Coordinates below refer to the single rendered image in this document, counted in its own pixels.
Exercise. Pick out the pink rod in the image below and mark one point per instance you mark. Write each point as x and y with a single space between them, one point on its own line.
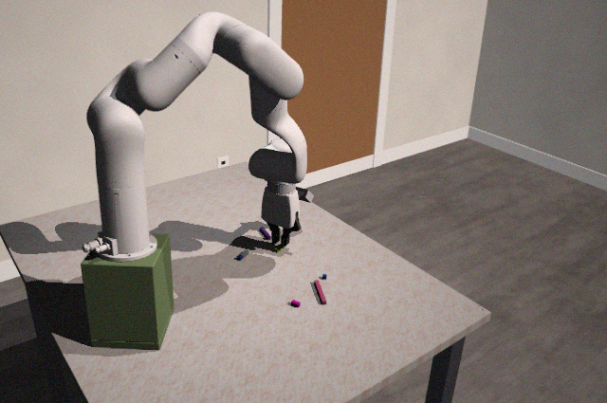
319 289

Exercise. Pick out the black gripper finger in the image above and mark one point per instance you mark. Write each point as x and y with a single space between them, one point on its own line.
286 232
275 233

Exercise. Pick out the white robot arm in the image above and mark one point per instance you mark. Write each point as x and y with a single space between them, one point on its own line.
113 118

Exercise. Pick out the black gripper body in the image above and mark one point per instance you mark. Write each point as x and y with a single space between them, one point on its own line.
277 208

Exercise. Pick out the purple rod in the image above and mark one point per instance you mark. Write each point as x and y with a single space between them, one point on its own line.
265 233

